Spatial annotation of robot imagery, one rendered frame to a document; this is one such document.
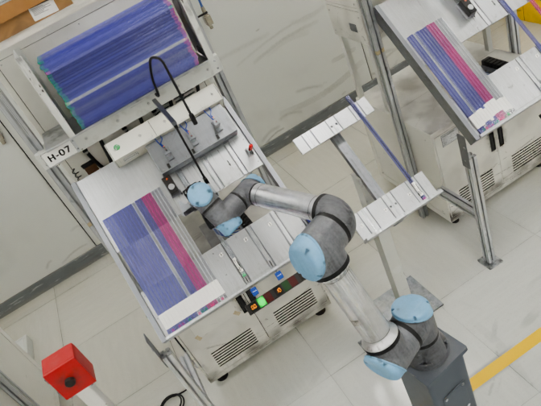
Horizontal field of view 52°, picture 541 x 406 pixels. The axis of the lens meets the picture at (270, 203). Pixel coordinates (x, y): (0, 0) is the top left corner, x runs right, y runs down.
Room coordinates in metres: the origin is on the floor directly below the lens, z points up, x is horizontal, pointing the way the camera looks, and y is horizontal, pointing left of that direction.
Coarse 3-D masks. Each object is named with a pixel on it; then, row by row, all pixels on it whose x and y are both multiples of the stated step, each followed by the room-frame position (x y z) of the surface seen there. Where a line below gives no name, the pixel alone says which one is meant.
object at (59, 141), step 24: (0, 0) 2.02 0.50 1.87; (192, 24) 2.05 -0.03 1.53; (24, 72) 1.94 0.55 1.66; (48, 96) 1.95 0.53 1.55; (144, 96) 2.00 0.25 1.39; (72, 120) 2.11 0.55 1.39; (48, 144) 1.98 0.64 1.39; (72, 144) 1.98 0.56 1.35; (240, 216) 2.06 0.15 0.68; (216, 240) 1.99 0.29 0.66; (144, 336) 1.51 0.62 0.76
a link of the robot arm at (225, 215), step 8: (216, 200) 1.46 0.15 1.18; (224, 200) 1.48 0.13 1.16; (232, 200) 1.46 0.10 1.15; (240, 200) 1.46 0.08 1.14; (208, 208) 1.44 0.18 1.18; (216, 208) 1.44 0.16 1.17; (224, 208) 1.44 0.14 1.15; (232, 208) 1.44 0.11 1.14; (240, 208) 1.45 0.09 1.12; (208, 216) 1.44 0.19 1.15; (216, 216) 1.42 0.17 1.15; (224, 216) 1.42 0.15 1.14; (232, 216) 1.42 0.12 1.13; (216, 224) 1.42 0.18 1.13; (224, 224) 1.41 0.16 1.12; (232, 224) 1.40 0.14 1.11; (240, 224) 1.42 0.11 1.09; (224, 232) 1.41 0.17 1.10; (232, 232) 1.40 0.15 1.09
